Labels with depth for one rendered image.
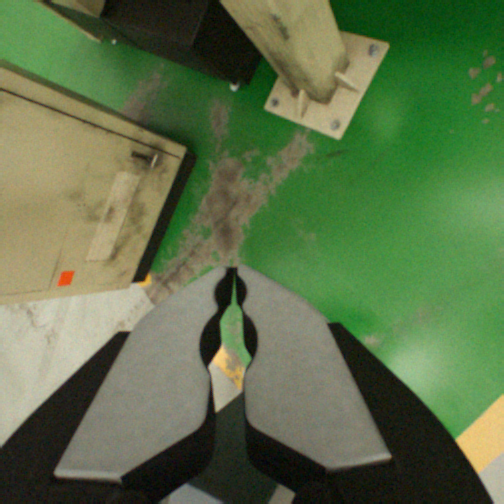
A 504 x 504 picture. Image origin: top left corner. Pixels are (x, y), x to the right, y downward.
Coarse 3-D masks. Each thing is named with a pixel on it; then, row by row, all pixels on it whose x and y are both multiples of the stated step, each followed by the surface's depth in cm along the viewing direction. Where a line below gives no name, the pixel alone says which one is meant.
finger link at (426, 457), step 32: (352, 352) 8; (384, 384) 7; (384, 416) 7; (416, 416) 7; (416, 448) 6; (448, 448) 6; (352, 480) 6; (384, 480) 6; (416, 480) 6; (448, 480) 6; (480, 480) 6
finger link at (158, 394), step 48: (192, 288) 11; (144, 336) 9; (192, 336) 9; (144, 384) 8; (192, 384) 7; (96, 432) 6; (144, 432) 6; (192, 432) 6; (96, 480) 6; (144, 480) 6
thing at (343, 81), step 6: (336, 72) 84; (336, 78) 85; (342, 78) 84; (342, 84) 87; (348, 84) 85; (354, 84) 86; (354, 90) 87; (300, 96) 89; (306, 96) 90; (300, 102) 90; (306, 102) 92; (300, 108) 92; (306, 108) 94; (300, 114) 93
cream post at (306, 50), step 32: (224, 0) 58; (256, 0) 53; (288, 0) 56; (320, 0) 63; (256, 32) 65; (288, 32) 61; (320, 32) 69; (288, 64) 74; (320, 64) 76; (320, 96) 85
